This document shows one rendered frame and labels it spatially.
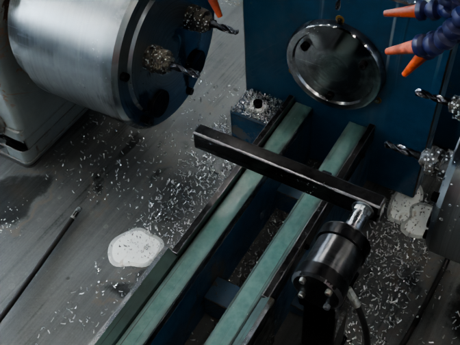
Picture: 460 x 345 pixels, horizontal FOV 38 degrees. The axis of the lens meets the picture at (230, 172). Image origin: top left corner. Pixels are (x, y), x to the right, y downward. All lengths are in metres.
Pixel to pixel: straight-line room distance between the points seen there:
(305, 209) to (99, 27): 0.36
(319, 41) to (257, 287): 0.35
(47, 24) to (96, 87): 0.10
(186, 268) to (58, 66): 0.32
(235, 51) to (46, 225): 0.51
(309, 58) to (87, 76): 0.31
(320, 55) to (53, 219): 0.49
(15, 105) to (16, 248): 0.22
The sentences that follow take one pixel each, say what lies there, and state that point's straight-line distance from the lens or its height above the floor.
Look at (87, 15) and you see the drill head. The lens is 0.89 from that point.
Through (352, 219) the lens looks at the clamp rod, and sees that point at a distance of 0.77.
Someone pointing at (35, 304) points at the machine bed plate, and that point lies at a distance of 1.02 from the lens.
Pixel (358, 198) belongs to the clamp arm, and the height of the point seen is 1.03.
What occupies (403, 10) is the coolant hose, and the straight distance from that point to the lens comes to 0.79.
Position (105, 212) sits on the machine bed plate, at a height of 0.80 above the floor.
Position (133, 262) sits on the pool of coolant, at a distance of 1.02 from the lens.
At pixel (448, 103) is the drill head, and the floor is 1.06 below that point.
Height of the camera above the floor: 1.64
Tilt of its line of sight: 49 degrees down
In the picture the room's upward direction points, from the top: 4 degrees counter-clockwise
